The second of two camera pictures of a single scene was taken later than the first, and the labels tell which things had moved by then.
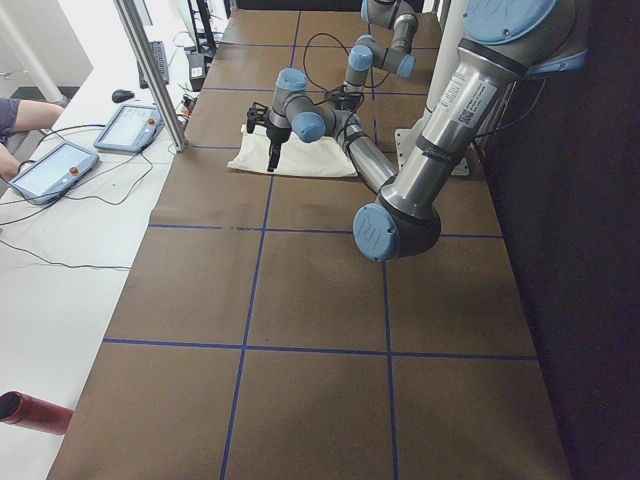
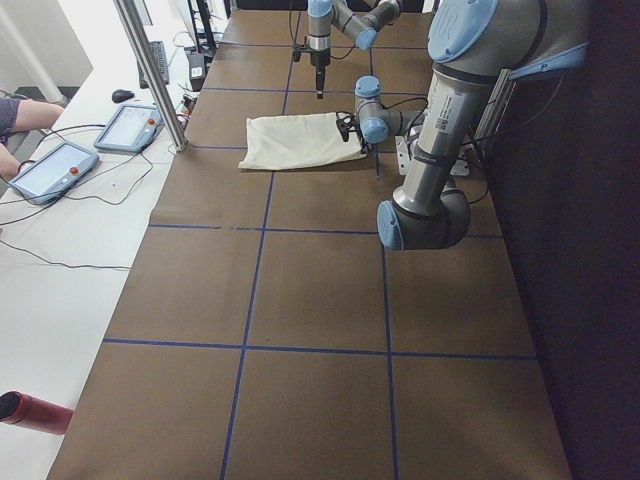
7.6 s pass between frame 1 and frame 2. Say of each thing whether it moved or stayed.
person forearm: stayed
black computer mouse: stayed
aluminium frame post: stayed
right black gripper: moved
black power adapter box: stayed
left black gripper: moved
